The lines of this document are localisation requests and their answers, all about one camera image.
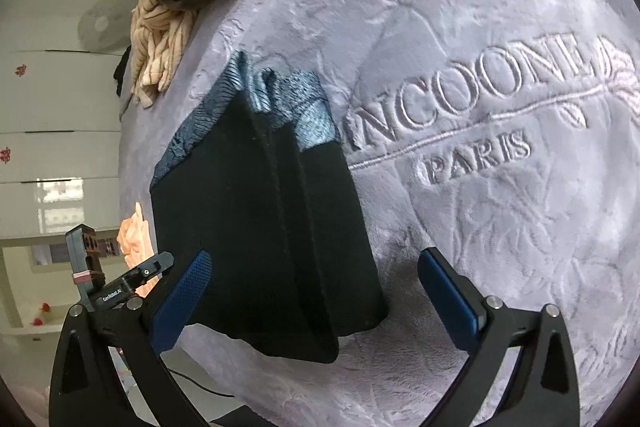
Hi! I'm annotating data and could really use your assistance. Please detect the black pants with blue lining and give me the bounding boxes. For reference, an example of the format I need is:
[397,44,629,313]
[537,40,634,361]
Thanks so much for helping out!
[150,51,388,363]

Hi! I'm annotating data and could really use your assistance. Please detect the person's left hand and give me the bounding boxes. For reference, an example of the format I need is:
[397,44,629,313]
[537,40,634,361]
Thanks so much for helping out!
[116,202,155,269]

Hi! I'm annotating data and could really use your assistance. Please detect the white drawer cabinet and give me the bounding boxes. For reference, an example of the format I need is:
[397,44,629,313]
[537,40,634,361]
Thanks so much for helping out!
[0,51,120,239]

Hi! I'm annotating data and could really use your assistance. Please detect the grey standing fan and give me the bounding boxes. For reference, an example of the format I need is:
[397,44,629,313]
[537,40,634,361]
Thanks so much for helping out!
[77,0,136,52]

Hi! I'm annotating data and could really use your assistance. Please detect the lavender plush bed blanket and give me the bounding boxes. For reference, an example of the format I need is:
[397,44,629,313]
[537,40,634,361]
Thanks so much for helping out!
[119,0,639,426]

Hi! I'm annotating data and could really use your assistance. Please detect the black cable on floor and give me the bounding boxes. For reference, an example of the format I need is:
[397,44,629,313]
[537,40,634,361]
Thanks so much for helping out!
[167,365,237,400]

